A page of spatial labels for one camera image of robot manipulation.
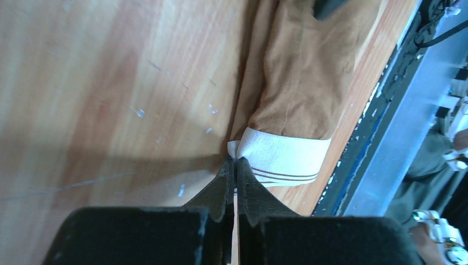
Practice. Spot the aluminium front rail frame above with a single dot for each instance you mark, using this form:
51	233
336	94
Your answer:
395	125

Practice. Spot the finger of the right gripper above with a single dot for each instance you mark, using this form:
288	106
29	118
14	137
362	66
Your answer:
322	9

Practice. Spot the brown underwear white waistband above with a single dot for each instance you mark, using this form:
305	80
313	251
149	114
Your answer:
296	78

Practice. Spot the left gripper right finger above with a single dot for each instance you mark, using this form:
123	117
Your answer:
271	233

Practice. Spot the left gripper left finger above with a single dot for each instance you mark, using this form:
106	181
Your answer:
198	232

